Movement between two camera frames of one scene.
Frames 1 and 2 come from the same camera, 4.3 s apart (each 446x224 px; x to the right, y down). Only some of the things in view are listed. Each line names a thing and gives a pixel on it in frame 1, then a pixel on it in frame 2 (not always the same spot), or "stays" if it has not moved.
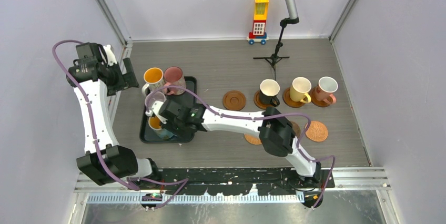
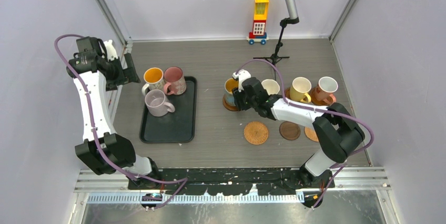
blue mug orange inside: [156, 127] -> [230, 84]
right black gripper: [167, 124] -> [238, 96]
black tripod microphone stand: [273, 59] stays
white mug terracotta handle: [327, 85] stays
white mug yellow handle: [298, 89] stays
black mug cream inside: [269, 90] stays
